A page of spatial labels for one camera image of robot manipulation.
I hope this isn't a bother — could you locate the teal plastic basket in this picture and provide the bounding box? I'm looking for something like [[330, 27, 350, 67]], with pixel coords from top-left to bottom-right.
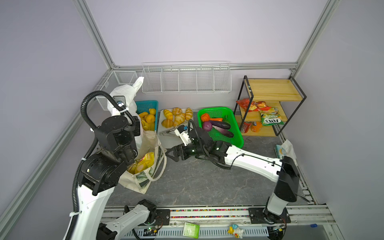
[[136, 100, 158, 132]]

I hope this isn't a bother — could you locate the orange toy pepper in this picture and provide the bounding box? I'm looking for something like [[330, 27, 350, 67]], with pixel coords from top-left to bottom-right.
[[200, 113, 211, 122]]

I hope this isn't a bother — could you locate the orange drink bottle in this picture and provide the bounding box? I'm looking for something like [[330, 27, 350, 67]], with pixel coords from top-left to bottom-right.
[[251, 122, 263, 133]]

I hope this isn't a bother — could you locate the long white wire basket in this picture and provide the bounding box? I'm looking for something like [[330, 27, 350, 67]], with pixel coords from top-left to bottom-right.
[[142, 61, 232, 94]]

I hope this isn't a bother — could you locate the wooden black-frame shelf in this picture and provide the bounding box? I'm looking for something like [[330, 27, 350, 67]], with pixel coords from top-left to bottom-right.
[[234, 76, 307, 137]]

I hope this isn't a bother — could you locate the tissue pack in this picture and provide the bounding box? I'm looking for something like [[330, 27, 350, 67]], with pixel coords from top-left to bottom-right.
[[274, 140, 297, 161]]

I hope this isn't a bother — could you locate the purple toy onion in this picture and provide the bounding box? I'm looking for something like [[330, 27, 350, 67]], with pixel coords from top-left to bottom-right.
[[202, 121, 213, 132]]

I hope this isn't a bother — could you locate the beige canvas tote bag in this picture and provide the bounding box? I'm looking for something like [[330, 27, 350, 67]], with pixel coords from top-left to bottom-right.
[[119, 131, 167, 194]]

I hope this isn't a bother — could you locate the dark toy eggplant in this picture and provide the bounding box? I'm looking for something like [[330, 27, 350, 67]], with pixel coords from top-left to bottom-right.
[[210, 121, 231, 130]]

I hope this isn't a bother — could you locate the toy banana bunch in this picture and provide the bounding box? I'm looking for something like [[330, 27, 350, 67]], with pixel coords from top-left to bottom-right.
[[139, 112, 156, 131]]

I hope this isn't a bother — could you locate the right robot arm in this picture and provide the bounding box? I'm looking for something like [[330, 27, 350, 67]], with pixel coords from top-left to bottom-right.
[[166, 120, 300, 225]]

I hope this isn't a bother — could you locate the light purple toy eggplant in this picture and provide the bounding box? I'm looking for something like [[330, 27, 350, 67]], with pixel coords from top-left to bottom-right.
[[213, 126, 234, 138]]

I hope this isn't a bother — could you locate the red snack bag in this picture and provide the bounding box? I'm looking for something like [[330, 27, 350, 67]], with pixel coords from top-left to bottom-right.
[[236, 99, 271, 112]]

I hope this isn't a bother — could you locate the yellow chips bag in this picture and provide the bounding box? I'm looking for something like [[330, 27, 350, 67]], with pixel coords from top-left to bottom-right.
[[134, 152, 155, 174]]

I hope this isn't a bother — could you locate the white plastic tray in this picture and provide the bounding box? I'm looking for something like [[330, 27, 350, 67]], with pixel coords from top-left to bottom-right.
[[157, 109, 188, 149]]

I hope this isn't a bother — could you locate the toy croissant bread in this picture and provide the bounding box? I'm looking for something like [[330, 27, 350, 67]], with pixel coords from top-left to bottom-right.
[[174, 113, 186, 127]]

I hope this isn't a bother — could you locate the toy striped bread roll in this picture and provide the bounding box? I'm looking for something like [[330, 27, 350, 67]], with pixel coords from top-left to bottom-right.
[[162, 119, 174, 129]]

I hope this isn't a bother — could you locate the small white wire basket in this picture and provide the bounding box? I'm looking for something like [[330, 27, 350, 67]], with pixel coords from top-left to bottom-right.
[[99, 71, 138, 94]]

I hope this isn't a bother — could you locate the green plastic basket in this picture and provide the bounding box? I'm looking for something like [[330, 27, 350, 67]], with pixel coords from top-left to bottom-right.
[[198, 107, 244, 148]]

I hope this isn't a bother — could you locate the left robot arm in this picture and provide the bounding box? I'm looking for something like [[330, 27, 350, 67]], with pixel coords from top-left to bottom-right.
[[64, 91, 157, 240]]

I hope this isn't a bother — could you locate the green small box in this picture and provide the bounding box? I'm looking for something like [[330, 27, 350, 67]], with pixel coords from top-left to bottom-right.
[[182, 222, 200, 239]]

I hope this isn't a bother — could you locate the green Fox's candy bag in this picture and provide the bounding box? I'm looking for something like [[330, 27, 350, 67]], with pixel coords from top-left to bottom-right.
[[261, 107, 284, 127]]

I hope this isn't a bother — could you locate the red soda can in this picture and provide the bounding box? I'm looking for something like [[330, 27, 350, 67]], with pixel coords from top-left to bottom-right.
[[240, 121, 252, 134]]

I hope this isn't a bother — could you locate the yellow white toy figure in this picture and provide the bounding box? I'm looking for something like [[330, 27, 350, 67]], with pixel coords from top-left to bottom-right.
[[228, 224, 244, 239]]

